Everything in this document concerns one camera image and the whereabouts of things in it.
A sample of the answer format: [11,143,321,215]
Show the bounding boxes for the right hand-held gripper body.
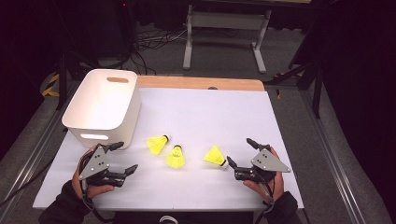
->
[233,144,292,185]

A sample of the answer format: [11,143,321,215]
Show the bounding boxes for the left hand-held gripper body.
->
[78,143,128,189]

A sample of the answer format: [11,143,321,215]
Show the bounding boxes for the yellow shuttlecock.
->
[146,133,171,156]
[203,145,230,169]
[164,144,187,169]

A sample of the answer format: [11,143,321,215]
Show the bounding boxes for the person's right hand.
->
[243,147,285,202]

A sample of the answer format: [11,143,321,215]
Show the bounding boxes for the person's left hand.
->
[71,145,116,200]

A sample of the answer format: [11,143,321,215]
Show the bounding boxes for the white plastic bin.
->
[61,68,143,151]

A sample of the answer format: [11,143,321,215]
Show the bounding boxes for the white table mat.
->
[32,88,304,213]

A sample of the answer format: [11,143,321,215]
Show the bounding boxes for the white shoe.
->
[159,215,179,224]

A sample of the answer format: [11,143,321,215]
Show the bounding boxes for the black tripod stand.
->
[52,0,101,110]
[264,59,325,119]

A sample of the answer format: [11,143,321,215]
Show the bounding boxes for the wooden table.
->
[136,75,265,92]

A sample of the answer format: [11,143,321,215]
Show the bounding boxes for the black device with red light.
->
[115,0,139,50]

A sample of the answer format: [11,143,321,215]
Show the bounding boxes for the black curtain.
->
[0,0,64,157]
[320,0,396,216]

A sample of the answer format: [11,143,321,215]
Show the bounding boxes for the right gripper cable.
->
[254,174,276,224]

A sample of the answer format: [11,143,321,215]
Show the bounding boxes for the grey metal floor rail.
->
[0,81,78,224]
[298,90,367,224]

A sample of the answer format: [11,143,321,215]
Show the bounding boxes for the black floor cable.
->
[0,158,54,208]

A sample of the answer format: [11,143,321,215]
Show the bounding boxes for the tangle of floor cables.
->
[129,27,241,76]

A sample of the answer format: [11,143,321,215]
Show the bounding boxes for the grey metal desk frame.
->
[182,4,273,75]

